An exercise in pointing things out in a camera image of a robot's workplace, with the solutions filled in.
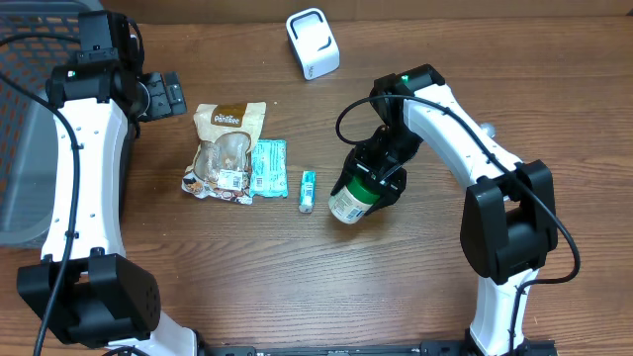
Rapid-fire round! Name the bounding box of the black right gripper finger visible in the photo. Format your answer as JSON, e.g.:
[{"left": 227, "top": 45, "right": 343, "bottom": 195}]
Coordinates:
[
  {"left": 365, "top": 185, "right": 406, "bottom": 216},
  {"left": 330, "top": 165, "right": 355, "bottom": 196}
]

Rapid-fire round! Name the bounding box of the green lid white jar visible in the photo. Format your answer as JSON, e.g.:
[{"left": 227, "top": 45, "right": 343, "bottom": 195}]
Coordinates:
[{"left": 328, "top": 177, "right": 380, "bottom": 224}]

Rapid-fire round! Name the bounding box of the teal snack packet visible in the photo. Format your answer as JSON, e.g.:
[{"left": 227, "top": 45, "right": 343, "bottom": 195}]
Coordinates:
[{"left": 299, "top": 171, "right": 316, "bottom": 214}]

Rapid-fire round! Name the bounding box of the teal white wet wipes pack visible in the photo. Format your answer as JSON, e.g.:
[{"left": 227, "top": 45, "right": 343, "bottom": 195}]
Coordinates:
[{"left": 250, "top": 139, "right": 288, "bottom": 198}]

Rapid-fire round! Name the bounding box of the brown white snack packet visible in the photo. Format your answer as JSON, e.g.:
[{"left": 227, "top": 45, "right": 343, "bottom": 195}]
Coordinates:
[{"left": 181, "top": 102, "right": 267, "bottom": 205}]

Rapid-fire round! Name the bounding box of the yellow dish soap bottle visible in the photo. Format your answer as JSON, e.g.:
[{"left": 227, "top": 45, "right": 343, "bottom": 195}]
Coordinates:
[{"left": 480, "top": 123, "right": 497, "bottom": 138}]

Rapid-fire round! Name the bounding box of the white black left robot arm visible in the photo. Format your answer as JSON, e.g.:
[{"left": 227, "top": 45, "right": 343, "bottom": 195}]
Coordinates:
[{"left": 17, "top": 61, "right": 204, "bottom": 355}]

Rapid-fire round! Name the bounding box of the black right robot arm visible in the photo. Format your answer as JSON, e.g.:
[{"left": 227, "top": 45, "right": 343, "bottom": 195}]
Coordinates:
[{"left": 328, "top": 64, "right": 558, "bottom": 355}]

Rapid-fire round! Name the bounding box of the white black barcode scanner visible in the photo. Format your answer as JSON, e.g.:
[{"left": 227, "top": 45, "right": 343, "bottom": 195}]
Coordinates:
[{"left": 285, "top": 8, "right": 340, "bottom": 81}]

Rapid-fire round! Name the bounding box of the grey plastic mesh basket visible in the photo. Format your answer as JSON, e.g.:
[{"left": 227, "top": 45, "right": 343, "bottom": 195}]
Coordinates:
[{"left": 0, "top": 0, "right": 135, "bottom": 249}]

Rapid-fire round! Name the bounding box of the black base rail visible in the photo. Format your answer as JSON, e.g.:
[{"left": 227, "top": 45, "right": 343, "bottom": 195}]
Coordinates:
[{"left": 197, "top": 338, "right": 560, "bottom": 356}]

